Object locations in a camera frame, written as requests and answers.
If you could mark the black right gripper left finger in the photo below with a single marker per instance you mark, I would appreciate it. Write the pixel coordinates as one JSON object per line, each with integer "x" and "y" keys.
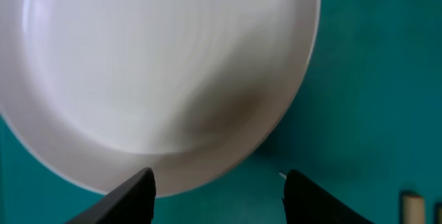
{"x": 131, "y": 202}

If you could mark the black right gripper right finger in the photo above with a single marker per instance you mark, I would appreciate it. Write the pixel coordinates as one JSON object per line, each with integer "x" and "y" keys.
{"x": 306, "y": 202}

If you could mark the wooden chopstick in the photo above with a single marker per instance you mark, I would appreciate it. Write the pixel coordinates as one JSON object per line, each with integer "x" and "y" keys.
{"x": 412, "y": 208}
{"x": 438, "y": 213}

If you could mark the large white plate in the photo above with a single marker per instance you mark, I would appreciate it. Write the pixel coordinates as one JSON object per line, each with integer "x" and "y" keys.
{"x": 97, "y": 90}

